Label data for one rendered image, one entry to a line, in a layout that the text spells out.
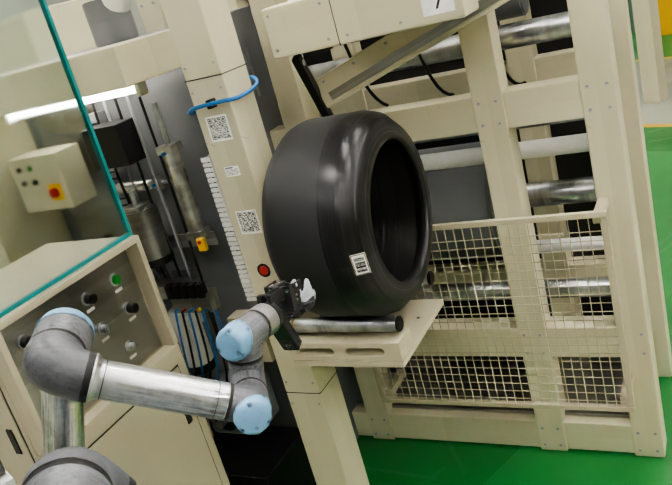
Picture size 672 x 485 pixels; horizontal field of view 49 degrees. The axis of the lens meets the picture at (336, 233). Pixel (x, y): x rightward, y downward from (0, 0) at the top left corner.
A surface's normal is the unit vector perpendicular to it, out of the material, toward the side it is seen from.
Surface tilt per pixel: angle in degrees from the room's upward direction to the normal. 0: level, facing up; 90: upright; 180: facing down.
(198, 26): 90
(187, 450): 90
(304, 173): 45
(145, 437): 90
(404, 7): 90
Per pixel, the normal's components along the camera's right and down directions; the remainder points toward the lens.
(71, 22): 0.65, 0.08
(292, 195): -0.48, -0.17
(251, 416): 0.18, 0.28
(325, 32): -0.41, 0.40
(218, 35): 0.87, -0.07
